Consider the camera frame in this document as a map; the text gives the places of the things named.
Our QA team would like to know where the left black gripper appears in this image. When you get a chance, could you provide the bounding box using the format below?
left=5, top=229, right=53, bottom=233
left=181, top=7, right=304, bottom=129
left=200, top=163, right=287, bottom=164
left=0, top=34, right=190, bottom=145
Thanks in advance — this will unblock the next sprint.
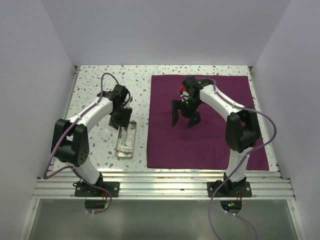
left=109, top=105, right=132, bottom=131

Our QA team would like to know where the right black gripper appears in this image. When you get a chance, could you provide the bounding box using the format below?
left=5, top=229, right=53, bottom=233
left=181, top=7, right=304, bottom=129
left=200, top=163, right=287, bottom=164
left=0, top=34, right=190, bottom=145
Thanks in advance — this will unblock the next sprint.
left=171, top=97, right=203, bottom=129

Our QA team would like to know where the suture packet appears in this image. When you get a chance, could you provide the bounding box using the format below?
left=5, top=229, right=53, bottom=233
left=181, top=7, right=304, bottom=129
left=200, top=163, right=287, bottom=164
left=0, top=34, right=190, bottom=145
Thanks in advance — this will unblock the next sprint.
left=126, top=131, right=135, bottom=152
left=116, top=132, right=131, bottom=152

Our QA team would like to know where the metal instrument tray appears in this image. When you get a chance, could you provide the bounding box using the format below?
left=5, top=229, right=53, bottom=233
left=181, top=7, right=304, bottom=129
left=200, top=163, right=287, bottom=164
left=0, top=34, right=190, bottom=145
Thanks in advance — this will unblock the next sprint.
left=115, top=121, right=137, bottom=160

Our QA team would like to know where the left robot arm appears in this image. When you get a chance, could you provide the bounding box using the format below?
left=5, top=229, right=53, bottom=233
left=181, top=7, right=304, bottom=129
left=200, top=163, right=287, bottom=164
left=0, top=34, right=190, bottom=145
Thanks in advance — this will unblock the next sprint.
left=51, top=84, right=133, bottom=197

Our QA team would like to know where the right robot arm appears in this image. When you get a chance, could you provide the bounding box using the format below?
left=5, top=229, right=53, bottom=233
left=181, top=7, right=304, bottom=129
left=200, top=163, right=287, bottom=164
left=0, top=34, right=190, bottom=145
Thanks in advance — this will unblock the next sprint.
left=171, top=76, right=261, bottom=198

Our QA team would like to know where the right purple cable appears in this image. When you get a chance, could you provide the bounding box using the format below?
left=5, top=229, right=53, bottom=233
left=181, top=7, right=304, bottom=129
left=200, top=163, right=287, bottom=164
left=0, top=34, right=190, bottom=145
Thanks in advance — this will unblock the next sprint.
left=207, top=77, right=279, bottom=240

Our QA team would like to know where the purple cable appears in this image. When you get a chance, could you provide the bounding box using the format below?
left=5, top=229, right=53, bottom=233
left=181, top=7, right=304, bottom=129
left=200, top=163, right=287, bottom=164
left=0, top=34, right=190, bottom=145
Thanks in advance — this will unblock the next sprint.
left=207, top=77, right=279, bottom=240
left=43, top=72, right=121, bottom=215

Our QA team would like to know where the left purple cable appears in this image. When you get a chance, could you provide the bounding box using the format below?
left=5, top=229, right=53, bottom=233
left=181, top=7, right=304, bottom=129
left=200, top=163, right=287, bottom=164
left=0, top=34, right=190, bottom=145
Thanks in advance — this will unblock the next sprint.
left=43, top=72, right=121, bottom=215

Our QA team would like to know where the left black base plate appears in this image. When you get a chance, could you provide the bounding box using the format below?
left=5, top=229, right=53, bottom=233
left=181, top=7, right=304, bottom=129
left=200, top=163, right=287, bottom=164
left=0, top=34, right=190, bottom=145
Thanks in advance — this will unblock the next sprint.
left=72, top=181, right=120, bottom=198

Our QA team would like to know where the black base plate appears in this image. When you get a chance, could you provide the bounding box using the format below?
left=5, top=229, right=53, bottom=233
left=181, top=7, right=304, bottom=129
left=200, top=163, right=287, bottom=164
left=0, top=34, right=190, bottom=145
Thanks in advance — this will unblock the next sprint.
left=206, top=177, right=253, bottom=198
left=72, top=181, right=120, bottom=198

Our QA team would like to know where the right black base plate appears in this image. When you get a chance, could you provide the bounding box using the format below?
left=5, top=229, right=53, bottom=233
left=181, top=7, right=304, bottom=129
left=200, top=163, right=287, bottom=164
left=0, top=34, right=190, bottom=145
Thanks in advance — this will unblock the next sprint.
left=206, top=177, right=253, bottom=198

